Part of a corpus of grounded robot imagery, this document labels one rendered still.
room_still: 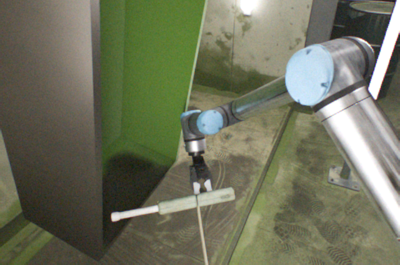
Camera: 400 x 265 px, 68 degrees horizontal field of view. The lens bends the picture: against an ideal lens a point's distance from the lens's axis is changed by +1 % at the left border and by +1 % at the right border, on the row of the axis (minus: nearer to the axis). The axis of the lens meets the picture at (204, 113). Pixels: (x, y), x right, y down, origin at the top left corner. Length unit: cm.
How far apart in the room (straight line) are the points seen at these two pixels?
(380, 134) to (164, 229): 139
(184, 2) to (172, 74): 31
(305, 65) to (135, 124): 109
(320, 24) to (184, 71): 165
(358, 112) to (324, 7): 207
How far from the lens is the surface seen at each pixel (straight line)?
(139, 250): 174
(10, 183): 198
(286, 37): 275
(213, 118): 109
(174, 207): 121
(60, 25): 68
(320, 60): 62
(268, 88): 97
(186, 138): 122
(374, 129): 64
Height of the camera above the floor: 146
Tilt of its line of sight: 31 degrees down
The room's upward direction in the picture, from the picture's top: straight up
